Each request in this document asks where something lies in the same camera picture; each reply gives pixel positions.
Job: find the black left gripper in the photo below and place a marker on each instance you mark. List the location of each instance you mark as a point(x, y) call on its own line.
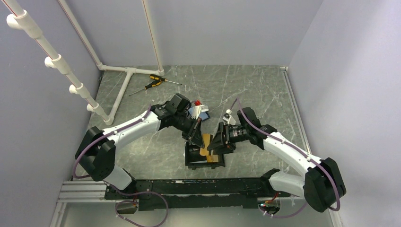
point(196, 136)

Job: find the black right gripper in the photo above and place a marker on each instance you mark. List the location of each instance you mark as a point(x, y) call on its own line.
point(217, 144)

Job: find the black plastic card tray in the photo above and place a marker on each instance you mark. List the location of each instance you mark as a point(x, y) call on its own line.
point(193, 160)

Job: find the blue leather card holder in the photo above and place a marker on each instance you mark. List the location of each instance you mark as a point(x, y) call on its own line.
point(197, 112)

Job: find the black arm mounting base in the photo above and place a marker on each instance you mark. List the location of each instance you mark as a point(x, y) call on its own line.
point(197, 193)

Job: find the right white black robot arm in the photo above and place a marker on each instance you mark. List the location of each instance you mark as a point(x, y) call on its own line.
point(318, 180)

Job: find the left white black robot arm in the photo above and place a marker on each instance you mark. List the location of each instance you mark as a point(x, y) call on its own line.
point(97, 151)

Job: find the yellow black screwdriver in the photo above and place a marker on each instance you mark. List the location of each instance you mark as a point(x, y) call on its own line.
point(154, 83)
point(156, 77)

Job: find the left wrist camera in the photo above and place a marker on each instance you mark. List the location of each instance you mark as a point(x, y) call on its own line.
point(198, 103)

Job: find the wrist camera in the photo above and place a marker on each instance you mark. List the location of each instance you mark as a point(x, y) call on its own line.
point(198, 103)
point(227, 117)

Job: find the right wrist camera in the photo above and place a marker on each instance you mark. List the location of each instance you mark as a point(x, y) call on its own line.
point(227, 117)

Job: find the aluminium rail frame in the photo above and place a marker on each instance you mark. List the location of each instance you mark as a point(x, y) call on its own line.
point(157, 160)

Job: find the white pvc pipe frame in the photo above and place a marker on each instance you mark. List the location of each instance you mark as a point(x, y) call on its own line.
point(20, 19)

